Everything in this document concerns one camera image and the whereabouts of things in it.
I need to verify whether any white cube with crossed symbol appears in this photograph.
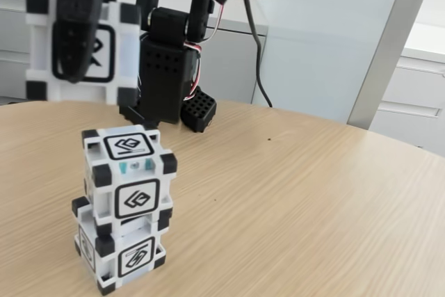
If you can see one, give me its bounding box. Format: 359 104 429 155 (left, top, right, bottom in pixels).
25 0 143 106

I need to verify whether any white cube with box symbol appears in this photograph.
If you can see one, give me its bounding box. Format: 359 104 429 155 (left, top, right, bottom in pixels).
81 125 179 238

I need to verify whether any grey filing cabinet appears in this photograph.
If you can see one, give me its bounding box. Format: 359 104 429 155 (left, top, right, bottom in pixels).
0 0 269 106

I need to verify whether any white cube with S symbol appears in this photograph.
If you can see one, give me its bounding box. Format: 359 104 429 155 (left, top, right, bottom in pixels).
71 195 173 294

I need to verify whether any white drawer cabinet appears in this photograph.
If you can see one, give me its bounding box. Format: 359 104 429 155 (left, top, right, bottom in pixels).
374 22 445 159

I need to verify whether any white and red servo cable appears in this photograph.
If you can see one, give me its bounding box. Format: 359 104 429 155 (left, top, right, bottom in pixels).
183 1 227 102

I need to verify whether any black camera cable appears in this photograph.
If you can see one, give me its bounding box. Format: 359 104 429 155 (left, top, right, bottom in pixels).
242 0 275 109

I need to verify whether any grey metal partition post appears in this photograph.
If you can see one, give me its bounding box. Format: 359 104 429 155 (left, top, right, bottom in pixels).
347 0 439 128

